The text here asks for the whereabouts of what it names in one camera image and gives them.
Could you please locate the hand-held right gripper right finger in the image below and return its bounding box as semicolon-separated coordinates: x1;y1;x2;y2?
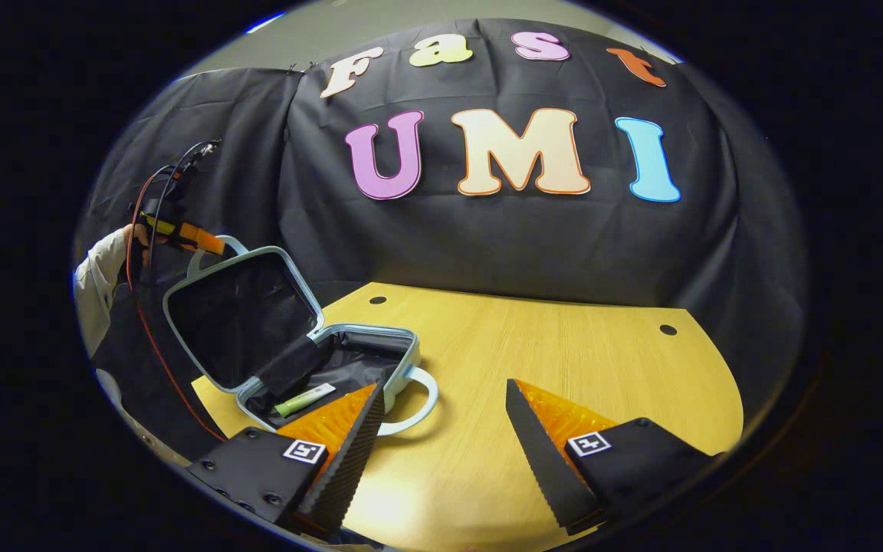
506;378;720;537

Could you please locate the light blue suitcase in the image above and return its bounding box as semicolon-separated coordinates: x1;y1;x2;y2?
162;235;440;438

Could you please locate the black backdrop cloth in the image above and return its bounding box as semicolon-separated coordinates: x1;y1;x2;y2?
74;19;809;430

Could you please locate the silver skin care tube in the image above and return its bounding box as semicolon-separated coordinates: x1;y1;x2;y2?
272;383;337;419

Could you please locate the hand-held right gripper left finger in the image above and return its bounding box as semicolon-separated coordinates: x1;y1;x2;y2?
187;383;388;537

